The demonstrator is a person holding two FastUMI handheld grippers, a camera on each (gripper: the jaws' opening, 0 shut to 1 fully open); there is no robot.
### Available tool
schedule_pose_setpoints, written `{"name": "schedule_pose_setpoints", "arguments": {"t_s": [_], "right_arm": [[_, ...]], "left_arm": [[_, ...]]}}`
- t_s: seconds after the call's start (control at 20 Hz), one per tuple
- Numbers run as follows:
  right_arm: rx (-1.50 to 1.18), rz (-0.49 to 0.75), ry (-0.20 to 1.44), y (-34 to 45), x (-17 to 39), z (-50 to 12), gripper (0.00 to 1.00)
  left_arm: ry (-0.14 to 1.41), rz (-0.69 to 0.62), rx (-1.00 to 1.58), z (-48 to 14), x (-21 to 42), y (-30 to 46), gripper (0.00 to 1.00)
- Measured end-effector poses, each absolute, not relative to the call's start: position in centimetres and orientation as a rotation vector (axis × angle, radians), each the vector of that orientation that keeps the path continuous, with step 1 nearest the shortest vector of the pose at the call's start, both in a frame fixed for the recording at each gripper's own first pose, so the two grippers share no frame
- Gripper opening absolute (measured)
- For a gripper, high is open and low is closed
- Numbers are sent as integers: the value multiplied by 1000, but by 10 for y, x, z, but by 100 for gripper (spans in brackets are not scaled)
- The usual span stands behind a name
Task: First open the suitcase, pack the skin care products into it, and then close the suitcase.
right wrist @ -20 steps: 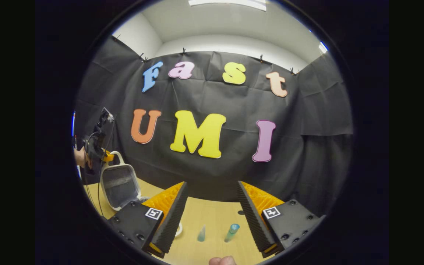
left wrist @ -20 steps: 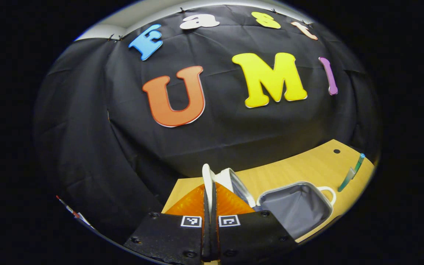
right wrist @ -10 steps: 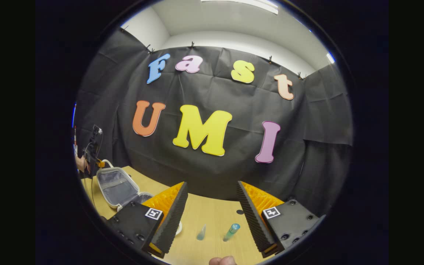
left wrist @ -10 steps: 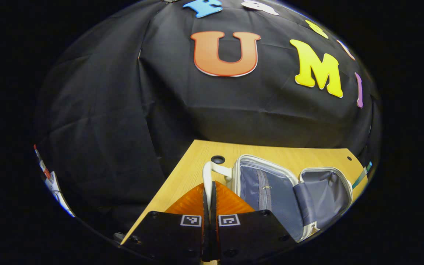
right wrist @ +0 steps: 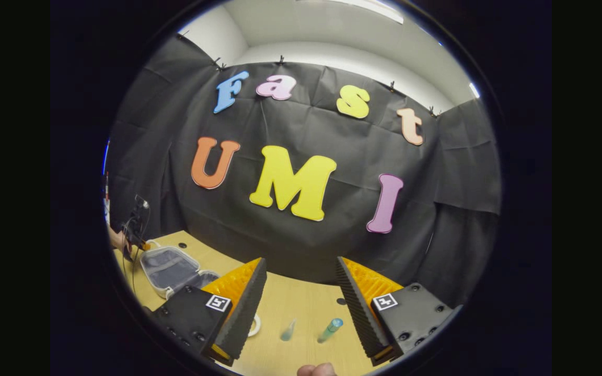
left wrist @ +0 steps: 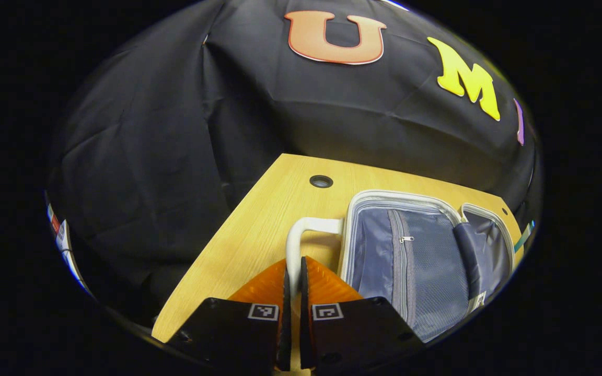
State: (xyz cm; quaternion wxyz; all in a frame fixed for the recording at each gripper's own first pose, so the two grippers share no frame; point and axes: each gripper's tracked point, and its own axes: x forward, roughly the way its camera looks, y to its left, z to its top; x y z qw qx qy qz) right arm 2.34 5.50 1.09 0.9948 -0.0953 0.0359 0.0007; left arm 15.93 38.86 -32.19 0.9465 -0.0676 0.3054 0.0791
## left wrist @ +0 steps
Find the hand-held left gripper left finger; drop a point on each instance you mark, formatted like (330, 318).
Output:
(286, 339)

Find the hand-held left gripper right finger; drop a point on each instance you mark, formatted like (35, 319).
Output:
(305, 339)

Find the white hard-shell suitcase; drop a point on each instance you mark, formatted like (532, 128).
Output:
(426, 271)

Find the white teal skin care packet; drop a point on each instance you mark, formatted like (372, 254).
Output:
(523, 237)

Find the white side table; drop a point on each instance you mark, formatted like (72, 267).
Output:
(71, 258)

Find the red bottle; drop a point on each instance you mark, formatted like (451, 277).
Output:
(55, 223)

